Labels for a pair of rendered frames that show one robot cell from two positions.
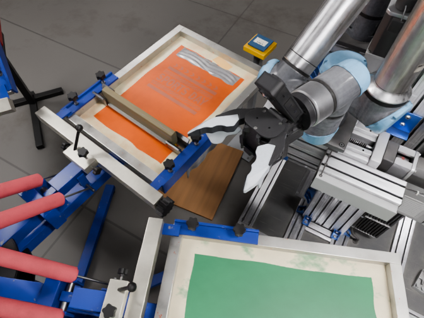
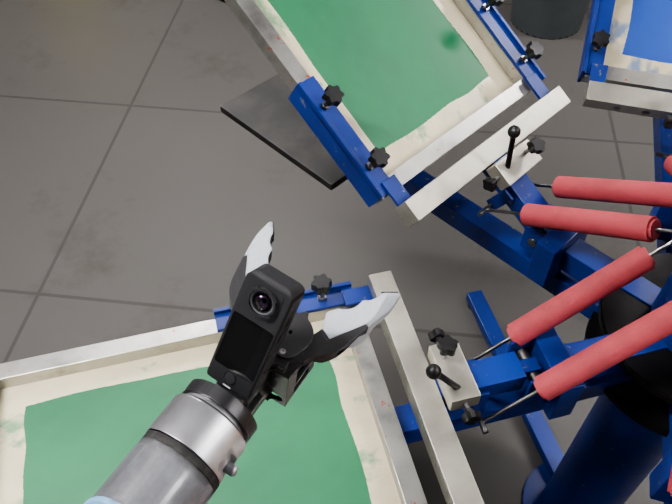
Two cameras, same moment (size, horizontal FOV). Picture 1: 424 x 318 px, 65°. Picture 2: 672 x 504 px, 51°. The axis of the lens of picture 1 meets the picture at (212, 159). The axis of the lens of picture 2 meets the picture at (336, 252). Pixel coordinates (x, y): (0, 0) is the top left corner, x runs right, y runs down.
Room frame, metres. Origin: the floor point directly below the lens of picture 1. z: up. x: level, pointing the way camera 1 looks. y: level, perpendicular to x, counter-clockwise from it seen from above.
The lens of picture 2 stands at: (0.69, -0.17, 2.21)
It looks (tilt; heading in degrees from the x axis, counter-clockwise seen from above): 50 degrees down; 158
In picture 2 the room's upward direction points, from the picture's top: straight up
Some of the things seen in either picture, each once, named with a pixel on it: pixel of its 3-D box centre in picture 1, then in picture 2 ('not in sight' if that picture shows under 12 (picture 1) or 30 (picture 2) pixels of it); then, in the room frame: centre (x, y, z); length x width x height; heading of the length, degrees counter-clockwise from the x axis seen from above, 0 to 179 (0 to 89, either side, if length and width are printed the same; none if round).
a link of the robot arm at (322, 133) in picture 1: (316, 114); not in sight; (0.47, -0.23, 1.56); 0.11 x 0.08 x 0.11; 37
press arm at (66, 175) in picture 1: (73, 173); not in sight; (0.62, 0.53, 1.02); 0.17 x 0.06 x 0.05; 142
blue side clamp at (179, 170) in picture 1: (184, 160); not in sight; (0.70, 0.11, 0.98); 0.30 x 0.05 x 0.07; 142
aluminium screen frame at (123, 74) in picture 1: (171, 94); not in sight; (1.06, 0.19, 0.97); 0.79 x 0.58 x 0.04; 142
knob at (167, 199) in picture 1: (162, 204); not in sight; (0.49, 0.18, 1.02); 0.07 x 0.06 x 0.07; 142
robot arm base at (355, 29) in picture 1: (368, 19); not in sight; (1.15, -0.61, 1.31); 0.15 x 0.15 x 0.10
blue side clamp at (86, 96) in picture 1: (92, 97); not in sight; (1.04, 0.55, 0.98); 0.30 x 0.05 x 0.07; 142
